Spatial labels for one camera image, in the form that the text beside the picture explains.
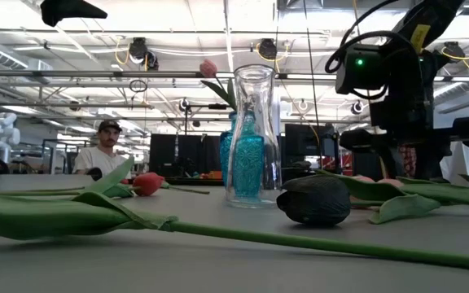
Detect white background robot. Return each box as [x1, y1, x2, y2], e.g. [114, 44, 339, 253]
[0, 112, 22, 164]

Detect clear glass vase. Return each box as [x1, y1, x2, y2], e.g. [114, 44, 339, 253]
[225, 63, 283, 210]

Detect black rounded knob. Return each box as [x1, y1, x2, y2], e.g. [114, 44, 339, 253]
[86, 166, 104, 182]

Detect red patterned tapestry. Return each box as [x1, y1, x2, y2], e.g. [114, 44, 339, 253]
[398, 145, 418, 179]

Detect black computer monitor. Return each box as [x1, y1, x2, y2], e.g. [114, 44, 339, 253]
[285, 123, 338, 158]

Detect white hanging sheet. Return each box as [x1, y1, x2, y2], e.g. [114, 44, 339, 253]
[440, 142, 469, 185]

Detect hanging black cable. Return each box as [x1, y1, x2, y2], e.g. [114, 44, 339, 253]
[302, 0, 324, 172]

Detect narrow black partition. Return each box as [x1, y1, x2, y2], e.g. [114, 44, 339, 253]
[352, 152, 383, 182]

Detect black boom stand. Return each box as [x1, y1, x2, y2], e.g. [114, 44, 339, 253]
[183, 103, 230, 135]

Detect teal glass vase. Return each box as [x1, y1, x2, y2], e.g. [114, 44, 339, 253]
[219, 109, 266, 200]

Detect wide black partition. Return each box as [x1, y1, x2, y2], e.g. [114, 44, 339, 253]
[149, 133, 223, 179]

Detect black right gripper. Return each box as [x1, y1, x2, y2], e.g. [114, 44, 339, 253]
[339, 50, 469, 181]

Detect orange box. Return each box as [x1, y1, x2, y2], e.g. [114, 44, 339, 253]
[199, 170, 224, 181]

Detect person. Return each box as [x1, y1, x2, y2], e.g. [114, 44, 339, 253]
[72, 119, 133, 180]

